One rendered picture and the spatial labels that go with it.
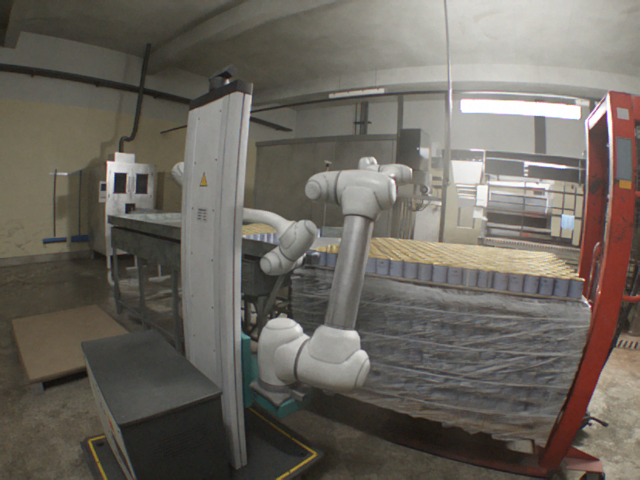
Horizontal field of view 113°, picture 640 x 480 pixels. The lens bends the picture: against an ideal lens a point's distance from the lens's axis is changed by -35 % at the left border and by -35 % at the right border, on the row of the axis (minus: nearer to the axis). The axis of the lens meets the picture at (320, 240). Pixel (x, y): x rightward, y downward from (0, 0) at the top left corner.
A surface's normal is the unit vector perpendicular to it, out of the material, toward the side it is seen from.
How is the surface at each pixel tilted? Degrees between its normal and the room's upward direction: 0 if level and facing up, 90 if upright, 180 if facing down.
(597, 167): 90
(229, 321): 90
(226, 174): 90
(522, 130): 90
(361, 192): 77
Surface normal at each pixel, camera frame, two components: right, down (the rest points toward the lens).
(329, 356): -0.27, -0.29
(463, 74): -0.54, 0.07
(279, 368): -0.35, 0.17
